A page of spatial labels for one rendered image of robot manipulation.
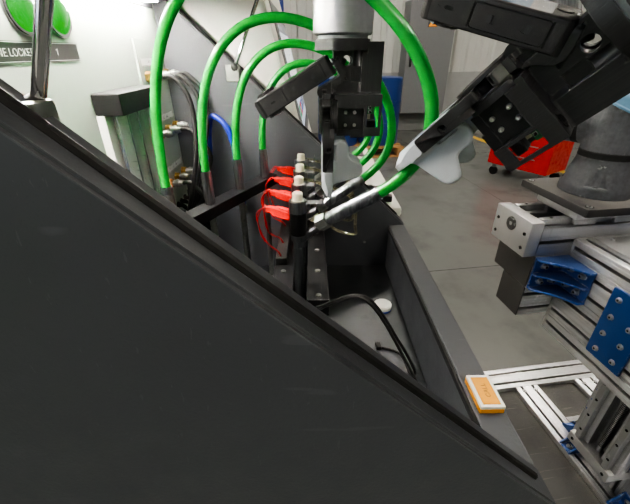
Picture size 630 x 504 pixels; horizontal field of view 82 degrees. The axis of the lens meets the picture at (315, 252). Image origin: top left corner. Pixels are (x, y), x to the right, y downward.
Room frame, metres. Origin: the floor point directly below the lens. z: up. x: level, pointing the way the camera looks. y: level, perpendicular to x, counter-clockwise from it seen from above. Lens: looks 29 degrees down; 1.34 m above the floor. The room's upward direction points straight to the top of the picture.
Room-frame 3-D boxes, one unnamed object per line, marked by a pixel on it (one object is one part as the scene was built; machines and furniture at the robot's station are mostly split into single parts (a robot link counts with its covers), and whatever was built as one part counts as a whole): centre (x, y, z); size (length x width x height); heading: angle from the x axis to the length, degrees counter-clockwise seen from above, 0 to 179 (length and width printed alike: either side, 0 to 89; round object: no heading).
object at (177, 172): (0.77, 0.29, 1.20); 0.13 x 0.03 x 0.31; 1
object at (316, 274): (0.65, 0.03, 0.91); 0.34 x 0.10 x 0.15; 1
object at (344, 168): (0.52, -0.04, 1.19); 0.06 x 0.03 x 0.09; 91
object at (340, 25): (0.54, -0.04, 1.37); 0.08 x 0.08 x 0.05
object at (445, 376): (0.54, -0.21, 0.87); 0.62 x 0.04 x 0.16; 1
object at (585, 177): (0.85, -0.68, 1.09); 0.15 x 0.15 x 0.10
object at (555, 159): (4.24, -2.49, 0.43); 0.70 x 0.46 x 0.86; 33
